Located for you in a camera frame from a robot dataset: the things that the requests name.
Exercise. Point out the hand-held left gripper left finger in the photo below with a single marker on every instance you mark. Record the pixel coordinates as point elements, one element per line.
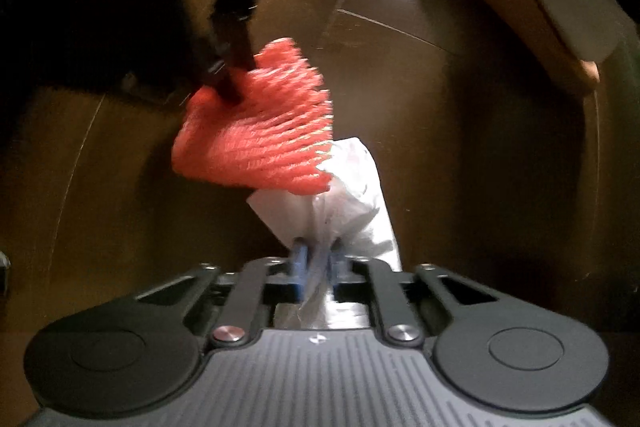
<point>300,272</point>

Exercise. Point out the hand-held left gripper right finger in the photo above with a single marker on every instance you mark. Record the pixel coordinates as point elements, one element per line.
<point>336,272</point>

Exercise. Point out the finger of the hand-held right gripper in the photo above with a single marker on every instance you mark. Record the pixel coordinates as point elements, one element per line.
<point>232,22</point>

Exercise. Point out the white plastic bag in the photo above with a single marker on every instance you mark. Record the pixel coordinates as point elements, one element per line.
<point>350,202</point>

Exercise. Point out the red mesh bag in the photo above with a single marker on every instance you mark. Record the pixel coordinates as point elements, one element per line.
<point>260,132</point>

